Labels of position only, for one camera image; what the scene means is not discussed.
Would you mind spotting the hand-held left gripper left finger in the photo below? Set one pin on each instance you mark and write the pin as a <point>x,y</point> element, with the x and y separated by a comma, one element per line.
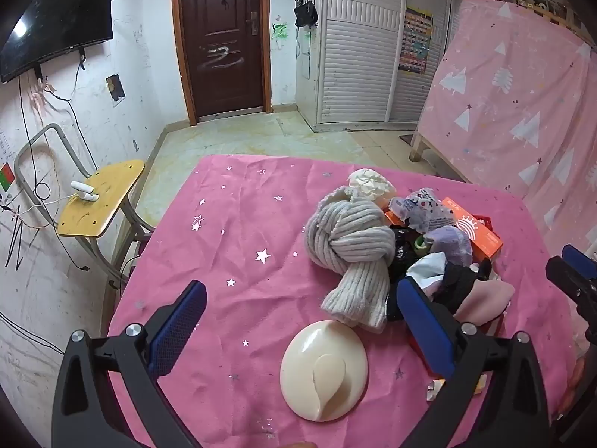
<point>179,326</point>

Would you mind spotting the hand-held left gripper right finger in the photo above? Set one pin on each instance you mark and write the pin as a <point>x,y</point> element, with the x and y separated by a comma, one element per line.
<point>427,326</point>

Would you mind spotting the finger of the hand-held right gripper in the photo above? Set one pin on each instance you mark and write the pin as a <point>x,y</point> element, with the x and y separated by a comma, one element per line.
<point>566,273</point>
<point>578,255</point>

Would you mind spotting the purple fluffy sock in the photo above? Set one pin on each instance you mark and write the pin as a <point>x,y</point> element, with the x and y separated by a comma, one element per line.
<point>450,242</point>

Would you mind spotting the black cloth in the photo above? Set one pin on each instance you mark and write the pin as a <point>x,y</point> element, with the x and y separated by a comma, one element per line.
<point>461,284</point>

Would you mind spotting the white cloth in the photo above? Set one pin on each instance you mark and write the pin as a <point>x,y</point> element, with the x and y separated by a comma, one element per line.
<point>427,268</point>

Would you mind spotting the pale pink cloth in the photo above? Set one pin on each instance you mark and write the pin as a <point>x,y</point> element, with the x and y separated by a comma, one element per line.
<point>489,296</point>

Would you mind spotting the black plastic bag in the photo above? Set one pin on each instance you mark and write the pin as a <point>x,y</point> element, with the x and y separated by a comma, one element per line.
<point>405,256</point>

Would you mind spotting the small green item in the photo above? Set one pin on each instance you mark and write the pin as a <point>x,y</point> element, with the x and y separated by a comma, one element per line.
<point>419,243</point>

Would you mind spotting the orange box with white print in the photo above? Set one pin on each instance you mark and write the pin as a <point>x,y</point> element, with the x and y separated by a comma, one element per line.
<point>475,233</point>

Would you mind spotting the cream round dome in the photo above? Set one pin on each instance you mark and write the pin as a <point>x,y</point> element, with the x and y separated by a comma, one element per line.
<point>322,368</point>

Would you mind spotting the plain orange box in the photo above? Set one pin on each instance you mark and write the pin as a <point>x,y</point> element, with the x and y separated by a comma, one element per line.
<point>392,218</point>

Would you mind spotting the pink star-print tablecloth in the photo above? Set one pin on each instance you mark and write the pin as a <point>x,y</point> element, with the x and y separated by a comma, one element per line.
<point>242,224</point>

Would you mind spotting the grey knitted scarf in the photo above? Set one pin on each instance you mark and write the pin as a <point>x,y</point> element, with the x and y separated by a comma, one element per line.
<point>345,238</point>

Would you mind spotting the yellow seat chair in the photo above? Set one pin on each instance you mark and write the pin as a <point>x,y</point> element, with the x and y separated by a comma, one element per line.
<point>102,196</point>

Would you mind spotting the white crumpled paper ball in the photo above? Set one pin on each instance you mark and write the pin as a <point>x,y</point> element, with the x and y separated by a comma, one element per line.
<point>371,184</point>

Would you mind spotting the white charger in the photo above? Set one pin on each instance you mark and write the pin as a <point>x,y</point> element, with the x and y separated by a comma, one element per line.
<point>84,192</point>

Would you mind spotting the pink tree-print sheet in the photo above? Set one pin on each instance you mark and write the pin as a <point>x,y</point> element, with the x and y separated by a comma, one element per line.
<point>513,102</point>

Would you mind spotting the colourful chart poster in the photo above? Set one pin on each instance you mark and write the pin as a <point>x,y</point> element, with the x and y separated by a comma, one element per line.
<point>416,39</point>

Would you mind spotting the white louvered wardrobe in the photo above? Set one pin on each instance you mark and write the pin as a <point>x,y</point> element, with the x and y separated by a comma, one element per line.
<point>359,56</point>

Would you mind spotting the dark brown door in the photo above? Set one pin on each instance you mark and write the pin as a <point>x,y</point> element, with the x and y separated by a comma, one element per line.
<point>224,32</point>

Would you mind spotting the black hanging bag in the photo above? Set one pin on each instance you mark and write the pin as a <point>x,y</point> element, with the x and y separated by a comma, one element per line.
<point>305,15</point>

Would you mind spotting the wooden bed frame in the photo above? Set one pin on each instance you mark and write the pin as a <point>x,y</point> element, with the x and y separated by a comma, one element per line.
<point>417,149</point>

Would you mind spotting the black wall television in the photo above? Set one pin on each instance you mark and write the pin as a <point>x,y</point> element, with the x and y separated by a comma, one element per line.
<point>56,23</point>

